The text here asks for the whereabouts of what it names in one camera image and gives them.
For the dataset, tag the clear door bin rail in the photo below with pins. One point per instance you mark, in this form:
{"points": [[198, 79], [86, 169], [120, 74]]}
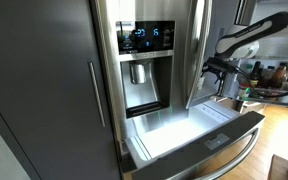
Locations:
{"points": [[270, 101]]}

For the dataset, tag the brown sauce bottle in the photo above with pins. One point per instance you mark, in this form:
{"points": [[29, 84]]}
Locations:
{"points": [[279, 76]]}

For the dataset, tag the grey drawer label sticker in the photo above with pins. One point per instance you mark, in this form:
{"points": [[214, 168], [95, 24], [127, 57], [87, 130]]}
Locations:
{"points": [[216, 141]]}

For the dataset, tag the stainless fridge door with dispenser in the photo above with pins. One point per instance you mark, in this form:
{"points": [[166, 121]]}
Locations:
{"points": [[180, 13]]}

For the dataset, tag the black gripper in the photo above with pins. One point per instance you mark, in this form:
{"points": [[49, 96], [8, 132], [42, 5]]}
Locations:
{"points": [[220, 65]]}

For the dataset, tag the dark glass bottle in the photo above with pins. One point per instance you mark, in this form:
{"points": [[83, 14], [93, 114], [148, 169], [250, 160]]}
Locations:
{"points": [[255, 75]]}

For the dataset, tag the silver dispenser spout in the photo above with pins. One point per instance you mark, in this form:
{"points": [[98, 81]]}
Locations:
{"points": [[139, 71]]}

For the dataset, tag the grey cabinet door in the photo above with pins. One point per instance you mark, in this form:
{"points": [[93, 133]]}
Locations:
{"points": [[44, 83]]}

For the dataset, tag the water dispenser recess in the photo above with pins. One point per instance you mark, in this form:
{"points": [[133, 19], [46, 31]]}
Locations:
{"points": [[140, 96]]}

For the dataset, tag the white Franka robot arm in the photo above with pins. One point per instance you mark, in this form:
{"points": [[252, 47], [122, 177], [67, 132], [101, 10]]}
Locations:
{"points": [[247, 33]]}

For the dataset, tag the stainless fridge drawer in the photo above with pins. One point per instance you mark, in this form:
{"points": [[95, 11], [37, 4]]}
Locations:
{"points": [[184, 156]]}

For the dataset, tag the brown wooden box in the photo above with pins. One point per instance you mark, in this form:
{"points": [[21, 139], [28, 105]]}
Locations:
{"points": [[279, 168]]}

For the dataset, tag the black blue-lit display panel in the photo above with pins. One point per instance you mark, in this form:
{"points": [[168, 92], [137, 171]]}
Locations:
{"points": [[145, 36]]}

